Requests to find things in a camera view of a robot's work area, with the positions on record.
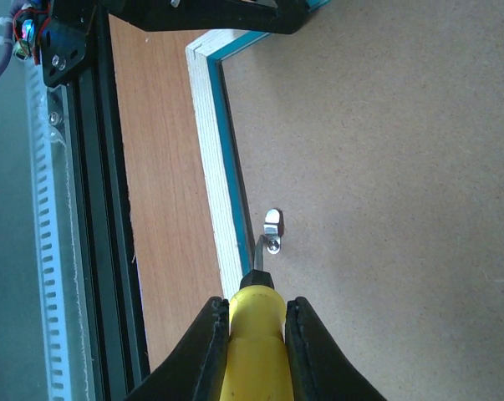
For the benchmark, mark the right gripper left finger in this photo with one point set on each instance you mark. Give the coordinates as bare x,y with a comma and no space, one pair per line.
195,368

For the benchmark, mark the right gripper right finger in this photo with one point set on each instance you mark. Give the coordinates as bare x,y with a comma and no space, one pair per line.
319,369

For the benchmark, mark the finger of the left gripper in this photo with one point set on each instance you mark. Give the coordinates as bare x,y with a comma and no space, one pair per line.
285,17

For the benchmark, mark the yellow handled screwdriver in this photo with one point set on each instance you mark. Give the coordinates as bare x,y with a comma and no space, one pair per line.
257,357

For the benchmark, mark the blue picture frame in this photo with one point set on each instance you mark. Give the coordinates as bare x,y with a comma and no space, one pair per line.
226,194

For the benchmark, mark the small lit circuit board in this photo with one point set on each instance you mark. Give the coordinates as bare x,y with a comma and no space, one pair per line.
28,25

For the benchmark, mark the blue slotted cable duct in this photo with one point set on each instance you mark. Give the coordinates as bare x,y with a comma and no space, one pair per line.
50,281

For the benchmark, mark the metal frame retaining clip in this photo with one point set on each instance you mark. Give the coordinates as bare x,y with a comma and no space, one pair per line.
273,229

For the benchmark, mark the brown frame backing board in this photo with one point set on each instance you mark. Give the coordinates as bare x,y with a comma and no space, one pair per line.
378,131

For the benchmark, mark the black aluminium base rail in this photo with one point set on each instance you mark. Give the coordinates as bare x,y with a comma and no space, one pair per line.
77,55

